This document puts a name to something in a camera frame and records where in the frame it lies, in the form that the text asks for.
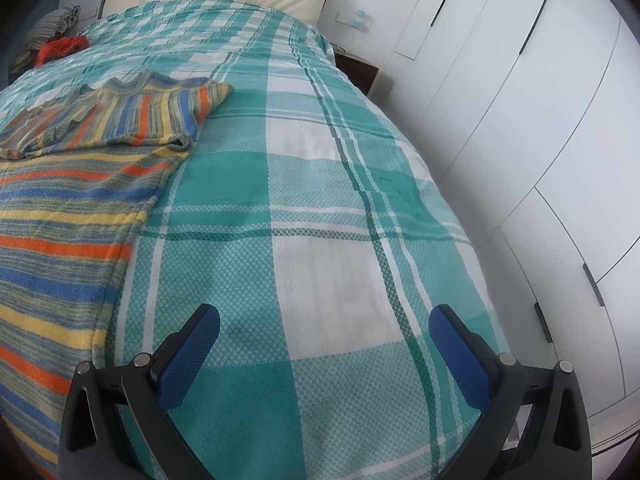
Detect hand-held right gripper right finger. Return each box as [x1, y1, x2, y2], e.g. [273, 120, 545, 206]
[428, 304, 593, 480]

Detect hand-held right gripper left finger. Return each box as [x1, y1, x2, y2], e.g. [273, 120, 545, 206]
[59, 303, 222, 480]

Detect striped knit sweater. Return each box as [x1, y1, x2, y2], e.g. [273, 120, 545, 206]
[0, 71, 235, 466]

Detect pile of grey clothes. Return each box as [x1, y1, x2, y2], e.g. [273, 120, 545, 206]
[10, 6, 81, 76]

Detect bed with teal plaid cover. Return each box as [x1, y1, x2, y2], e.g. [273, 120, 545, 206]
[0, 0, 511, 480]

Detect white wardrobe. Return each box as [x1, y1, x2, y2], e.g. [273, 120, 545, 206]
[372, 0, 640, 456]

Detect dark wooden nightstand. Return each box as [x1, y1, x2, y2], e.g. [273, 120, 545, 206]
[330, 42, 380, 97]

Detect red garment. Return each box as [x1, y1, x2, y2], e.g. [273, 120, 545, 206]
[34, 36, 90, 68]

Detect white wall socket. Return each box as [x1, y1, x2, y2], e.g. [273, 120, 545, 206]
[336, 9, 373, 31]

